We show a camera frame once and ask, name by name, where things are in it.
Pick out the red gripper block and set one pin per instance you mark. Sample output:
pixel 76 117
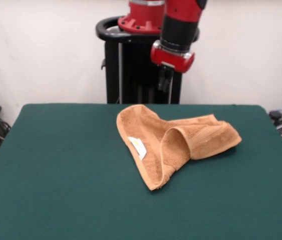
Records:
pixel 173 60

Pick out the tan terry towel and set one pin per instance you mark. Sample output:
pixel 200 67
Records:
pixel 145 125

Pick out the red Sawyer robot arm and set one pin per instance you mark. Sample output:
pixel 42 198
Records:
pixel 180 25

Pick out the dark green table cloth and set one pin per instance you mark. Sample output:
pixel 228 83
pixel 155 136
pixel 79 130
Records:
pixel 55 187

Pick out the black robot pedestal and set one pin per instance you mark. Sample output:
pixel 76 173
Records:
pixel 130 75

